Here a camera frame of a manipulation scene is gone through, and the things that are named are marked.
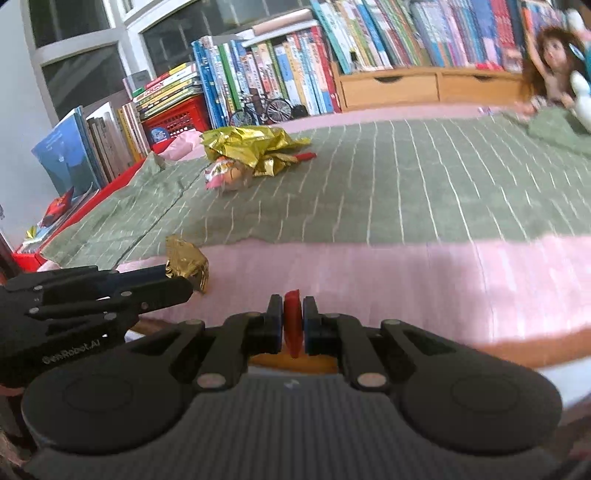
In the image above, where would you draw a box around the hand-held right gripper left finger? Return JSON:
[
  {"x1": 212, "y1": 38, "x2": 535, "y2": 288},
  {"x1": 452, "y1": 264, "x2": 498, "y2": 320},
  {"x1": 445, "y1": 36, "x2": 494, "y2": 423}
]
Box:
[{"x1": 124, "y1": 294, "x2": 284, "y2": 391}]

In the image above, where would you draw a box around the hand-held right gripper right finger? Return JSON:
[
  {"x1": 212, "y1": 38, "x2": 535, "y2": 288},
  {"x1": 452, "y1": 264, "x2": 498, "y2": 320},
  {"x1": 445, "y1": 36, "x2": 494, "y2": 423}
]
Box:
[{"x1": 302, "y1": 296, "x2": 465, "y2": 391}]

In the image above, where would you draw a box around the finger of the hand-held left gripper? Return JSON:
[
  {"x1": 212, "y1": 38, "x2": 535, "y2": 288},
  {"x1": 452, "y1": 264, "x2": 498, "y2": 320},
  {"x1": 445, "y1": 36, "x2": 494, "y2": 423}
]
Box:
[
  {"x1": 4, "y1": 264, "x2": 168, "y2": 302},
  {"x1": 27, "y1": 275, "x2": 195, "y2": 325}
]

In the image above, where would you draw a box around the red plastic piece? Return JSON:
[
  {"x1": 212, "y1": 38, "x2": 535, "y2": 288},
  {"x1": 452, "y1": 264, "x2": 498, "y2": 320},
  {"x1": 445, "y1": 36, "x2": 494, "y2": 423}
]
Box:
[{"x1": 283, "y1": 289, "x2": 304, "y2": 361}]

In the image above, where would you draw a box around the small gold foil wrapper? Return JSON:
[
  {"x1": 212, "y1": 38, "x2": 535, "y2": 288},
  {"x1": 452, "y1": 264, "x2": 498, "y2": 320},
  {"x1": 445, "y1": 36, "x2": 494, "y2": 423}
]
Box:
[{"x1": 165, "y1": 234, "x2": 210, "y2": 295}]

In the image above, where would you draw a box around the pink snack packet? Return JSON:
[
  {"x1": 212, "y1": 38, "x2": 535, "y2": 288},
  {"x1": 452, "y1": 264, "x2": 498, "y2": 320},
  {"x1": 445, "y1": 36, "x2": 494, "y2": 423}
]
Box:
[{"x1": 204, "y1": 155, "x2": 256, "y2": 193}]

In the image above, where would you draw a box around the large gold foil wrapper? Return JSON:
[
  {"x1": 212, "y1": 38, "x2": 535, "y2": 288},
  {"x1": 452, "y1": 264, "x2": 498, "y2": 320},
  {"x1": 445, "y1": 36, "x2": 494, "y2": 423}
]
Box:
[{"x1": 201, "y1": 126, "x2": 312, "y2": 179}]

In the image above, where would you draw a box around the red storage box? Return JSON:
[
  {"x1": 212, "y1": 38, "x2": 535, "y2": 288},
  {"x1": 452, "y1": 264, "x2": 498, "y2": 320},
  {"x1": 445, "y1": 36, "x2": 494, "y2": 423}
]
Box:
[{"x1": 10, "y1": 161, "x2": 145, "y2": 274}]

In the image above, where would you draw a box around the pink bedsheet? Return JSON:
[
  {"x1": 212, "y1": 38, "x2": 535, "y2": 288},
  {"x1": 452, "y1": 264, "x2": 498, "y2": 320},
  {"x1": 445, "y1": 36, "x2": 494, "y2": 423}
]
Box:
[{"x1": 36, "y1": 100, "x2": 591, "y2": 358}]

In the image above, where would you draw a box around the row of large picture books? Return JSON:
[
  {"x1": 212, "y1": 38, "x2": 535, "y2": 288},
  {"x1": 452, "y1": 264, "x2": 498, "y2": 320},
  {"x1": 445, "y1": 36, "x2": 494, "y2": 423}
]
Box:
[{"x1": 31, "y1": 100, "x2": 151, "y2": 195}]

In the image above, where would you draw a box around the pink crumpled cloth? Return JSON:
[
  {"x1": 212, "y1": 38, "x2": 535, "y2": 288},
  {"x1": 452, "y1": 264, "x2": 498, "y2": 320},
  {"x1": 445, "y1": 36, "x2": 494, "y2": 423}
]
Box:
[{"x1": 161, "y1": 130, "x2": 205, "y2": 162}]

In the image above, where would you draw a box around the green checked blanket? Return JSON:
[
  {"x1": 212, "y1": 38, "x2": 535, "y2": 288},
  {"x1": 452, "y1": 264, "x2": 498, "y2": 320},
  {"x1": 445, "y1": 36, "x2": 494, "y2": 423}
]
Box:
[{"x1": 38, "y1": 112, "x2": 591, "y2": 269}]

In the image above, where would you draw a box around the red plastic crate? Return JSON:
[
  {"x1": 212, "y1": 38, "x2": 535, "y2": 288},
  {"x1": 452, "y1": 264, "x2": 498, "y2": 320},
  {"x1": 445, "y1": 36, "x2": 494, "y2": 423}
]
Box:
[{"x1": 140, "y1": 93, "x2": 214, "y2": 140}]

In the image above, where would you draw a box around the stack of flat books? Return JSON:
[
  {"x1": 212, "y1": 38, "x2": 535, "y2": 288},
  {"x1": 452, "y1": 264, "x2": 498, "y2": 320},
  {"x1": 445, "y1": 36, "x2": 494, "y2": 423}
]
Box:
[{"x1": 121, "y1": 61, "x2": 205, "y2": 121}]

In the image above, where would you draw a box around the black model bicycle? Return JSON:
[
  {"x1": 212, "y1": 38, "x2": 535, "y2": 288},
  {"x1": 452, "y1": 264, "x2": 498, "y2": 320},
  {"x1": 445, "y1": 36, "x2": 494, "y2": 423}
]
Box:
[{"x1": 228, "y1": 91, "x2": 295, "y2": 127}]

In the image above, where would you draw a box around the row of blue spined books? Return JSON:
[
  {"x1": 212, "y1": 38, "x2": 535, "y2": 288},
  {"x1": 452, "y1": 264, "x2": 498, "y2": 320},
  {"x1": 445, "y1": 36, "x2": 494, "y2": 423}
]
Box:
[{"x1": 191, "y1": 24, "x2": 343, "y2": 131}]

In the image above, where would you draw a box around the wooden drawer organizer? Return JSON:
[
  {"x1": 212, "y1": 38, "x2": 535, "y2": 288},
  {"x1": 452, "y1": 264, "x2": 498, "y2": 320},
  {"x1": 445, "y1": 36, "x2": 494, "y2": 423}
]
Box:
[{"x1": 331, "y1": 65, "x2": 526, "y2": 112}]

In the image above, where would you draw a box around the row of colourful books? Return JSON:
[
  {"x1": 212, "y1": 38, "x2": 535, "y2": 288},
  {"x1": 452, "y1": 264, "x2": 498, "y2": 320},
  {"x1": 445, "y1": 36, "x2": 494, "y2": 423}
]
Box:
[{"x1": 308, "y1": 0, "x2": 570, "y2": 71}]

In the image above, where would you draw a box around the brown haired doll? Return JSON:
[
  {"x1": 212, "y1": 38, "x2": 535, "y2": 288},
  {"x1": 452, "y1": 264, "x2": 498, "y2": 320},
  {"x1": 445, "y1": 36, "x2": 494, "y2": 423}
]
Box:
[{"x1": 516, "y1": 24, "x2": 579, "y2": 117}]

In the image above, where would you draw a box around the blue cat plush toy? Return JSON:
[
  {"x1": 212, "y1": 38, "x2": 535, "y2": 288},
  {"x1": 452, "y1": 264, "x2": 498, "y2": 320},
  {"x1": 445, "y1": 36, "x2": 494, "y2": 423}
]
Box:
[{"x1": 564, "y1": 8, "x2": 591, "y2": 136}]

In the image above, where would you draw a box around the wooden bed frame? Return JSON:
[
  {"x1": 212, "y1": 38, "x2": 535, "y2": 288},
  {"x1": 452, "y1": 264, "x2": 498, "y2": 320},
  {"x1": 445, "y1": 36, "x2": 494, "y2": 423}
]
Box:
[{"x1": 127, "y1": 318, "x2": 548, "y2": 376}]

